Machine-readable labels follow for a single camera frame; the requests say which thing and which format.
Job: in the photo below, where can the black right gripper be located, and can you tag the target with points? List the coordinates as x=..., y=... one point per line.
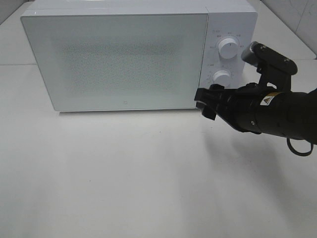
x=268, y=106

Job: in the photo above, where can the white microwave door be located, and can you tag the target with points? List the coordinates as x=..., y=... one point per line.
x=118, y=62

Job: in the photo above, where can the white timer knob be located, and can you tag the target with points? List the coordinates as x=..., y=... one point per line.
x=222, y=77

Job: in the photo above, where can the upper white power knob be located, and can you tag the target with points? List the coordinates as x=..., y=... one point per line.
x=228, y=47

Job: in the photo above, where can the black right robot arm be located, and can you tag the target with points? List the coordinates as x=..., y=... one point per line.
x=309, y=106

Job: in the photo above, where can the white microwave oven body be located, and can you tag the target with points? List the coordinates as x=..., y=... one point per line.
x=236, y=18

